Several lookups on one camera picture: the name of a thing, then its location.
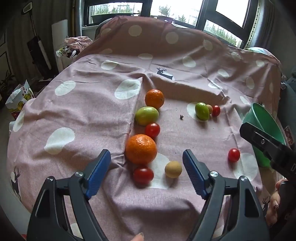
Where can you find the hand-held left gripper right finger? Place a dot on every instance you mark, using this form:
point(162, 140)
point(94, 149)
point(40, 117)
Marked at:
point(194, 171)

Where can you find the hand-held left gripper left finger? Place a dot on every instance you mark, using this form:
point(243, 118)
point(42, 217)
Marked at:
point(99, 171)

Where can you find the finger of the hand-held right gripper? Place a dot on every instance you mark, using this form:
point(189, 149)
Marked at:
point(256, 136)

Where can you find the green plastic bowl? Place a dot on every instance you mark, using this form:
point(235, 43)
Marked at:
point(266, 120)

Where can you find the large tan longan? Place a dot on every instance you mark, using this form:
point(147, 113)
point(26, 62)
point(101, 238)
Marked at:
point(173, 169)

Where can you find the red cherry tomato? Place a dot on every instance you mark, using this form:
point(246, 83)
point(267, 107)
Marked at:
point(152, 130)
point(233, 155)
point(216, 110)
point(143, 175)

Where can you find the large orange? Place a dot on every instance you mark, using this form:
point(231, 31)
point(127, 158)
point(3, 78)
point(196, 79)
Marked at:
point(141, 149)

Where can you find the small tan longan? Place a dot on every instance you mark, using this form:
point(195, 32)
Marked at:
point(210, 108)

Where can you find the small green jujube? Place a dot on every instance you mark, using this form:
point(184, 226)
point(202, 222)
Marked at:
point(202, 111)

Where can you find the small orange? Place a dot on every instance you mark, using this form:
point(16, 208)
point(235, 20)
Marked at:
point(154, 98)

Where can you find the person's right hand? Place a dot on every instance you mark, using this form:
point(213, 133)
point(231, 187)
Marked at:
point(274, 206)

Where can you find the person's left hand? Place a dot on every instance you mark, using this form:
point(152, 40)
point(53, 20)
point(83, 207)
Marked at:
point(138, 237)

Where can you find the grey sofa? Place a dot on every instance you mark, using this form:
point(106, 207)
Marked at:
point(289, 99)

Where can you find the small dark stem scrap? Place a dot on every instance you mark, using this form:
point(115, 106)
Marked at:
point(181, 117)

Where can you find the pink dotted blanket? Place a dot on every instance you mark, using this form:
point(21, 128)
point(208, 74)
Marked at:
point(92, 111)

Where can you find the light blue cloth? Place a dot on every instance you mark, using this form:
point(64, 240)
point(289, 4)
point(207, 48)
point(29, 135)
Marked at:
point(257, 49)

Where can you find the printed shopping bag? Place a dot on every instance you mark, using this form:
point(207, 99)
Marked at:
point(19, 97)

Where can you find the striped curtain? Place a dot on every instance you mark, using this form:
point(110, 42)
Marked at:
point(263, 20)

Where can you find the black and white cloth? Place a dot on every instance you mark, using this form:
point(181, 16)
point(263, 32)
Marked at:
point(67, 52)

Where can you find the black framed window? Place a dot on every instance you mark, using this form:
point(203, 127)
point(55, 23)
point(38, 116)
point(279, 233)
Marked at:
point(231, 11)

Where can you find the pink crumpled cloth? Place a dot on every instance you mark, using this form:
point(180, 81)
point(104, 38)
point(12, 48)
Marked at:
point(78, 41)

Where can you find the white board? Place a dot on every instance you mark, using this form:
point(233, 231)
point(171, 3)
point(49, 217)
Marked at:
point(59, 41)

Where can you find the black upright vacuum cleaner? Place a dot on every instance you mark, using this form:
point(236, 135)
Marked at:
point(38, 49)

